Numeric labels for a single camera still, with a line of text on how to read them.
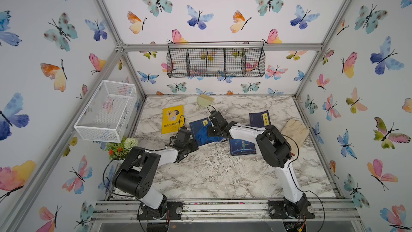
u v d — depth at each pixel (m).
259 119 1.06
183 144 0.74
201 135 0.96
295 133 0.99
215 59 0.98
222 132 0.76
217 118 0.79
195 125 1.04
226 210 0.76
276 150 0.56
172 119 1.07
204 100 1.18
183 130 0.76
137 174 0.45
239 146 0.94
